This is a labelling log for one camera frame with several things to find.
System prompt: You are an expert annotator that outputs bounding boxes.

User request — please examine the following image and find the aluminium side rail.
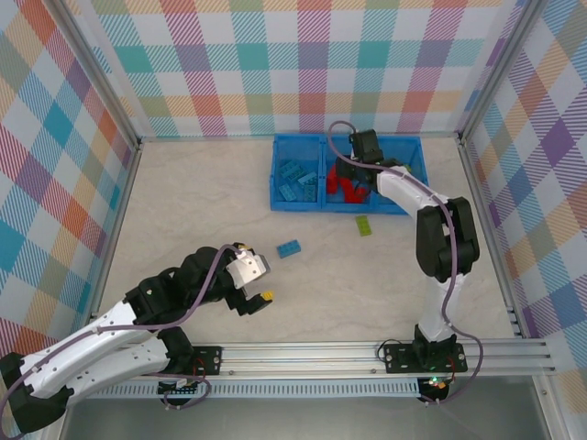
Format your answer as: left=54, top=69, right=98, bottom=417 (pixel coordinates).
left=89, top=141, right=142, bottom=322
left=458, top=137, right=526, bottom=340

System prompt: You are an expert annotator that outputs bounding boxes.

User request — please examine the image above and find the aluminium front rail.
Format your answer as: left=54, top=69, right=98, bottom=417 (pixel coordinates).
left=190, top=338, right=554, bottom=380

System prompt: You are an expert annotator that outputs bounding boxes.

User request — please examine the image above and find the white slotted cable duct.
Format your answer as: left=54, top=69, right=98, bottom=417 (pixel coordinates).
left=84, top=382, right=421, bottom=400

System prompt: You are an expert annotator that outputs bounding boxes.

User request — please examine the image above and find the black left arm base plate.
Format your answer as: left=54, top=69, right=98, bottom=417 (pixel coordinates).
left=191, top=346, right=225, bottom=375

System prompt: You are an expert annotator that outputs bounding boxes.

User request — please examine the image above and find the aluminium frame post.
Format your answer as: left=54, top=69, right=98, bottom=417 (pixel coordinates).
left=57, top=0, right=141, bottom=152
left=458, top=0, right=549, bottom=146

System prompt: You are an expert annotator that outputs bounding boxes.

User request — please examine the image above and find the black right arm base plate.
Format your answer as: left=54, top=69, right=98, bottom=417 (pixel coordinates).
left=382, top=343, right=469, bottom=373

